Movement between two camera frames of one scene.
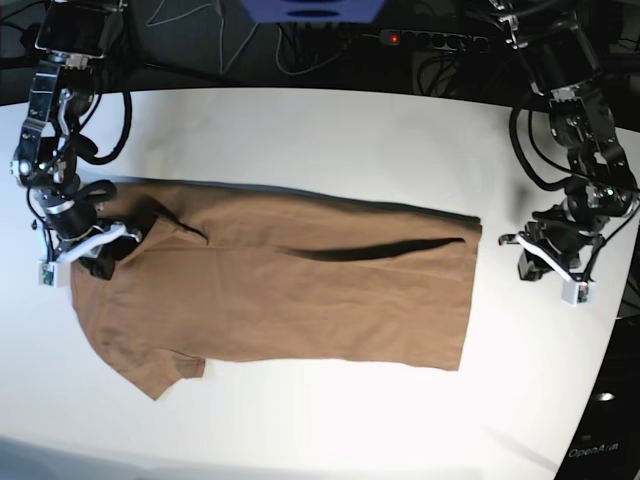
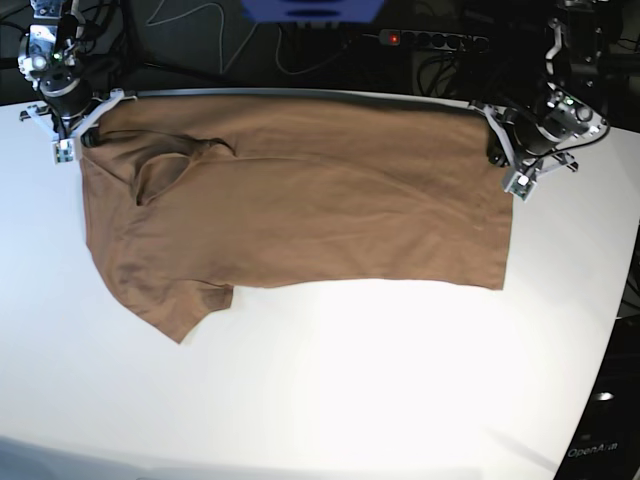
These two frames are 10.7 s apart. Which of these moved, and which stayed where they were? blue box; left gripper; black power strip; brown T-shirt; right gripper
Moved: brown T-shirt; left gripper; right gripper
Stayed: black power strip; blue box
